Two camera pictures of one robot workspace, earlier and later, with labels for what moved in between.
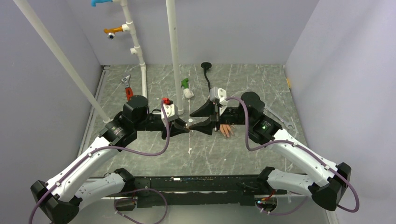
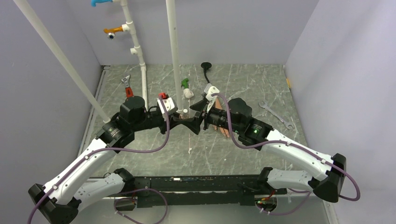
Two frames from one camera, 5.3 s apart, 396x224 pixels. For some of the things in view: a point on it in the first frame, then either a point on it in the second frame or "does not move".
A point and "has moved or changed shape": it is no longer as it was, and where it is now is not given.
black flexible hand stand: x=206 y=66 does not move
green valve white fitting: x=188 y=93 does not move
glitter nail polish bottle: x=190 y=122 has moved or changed shape
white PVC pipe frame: x=130 y=26 does not move
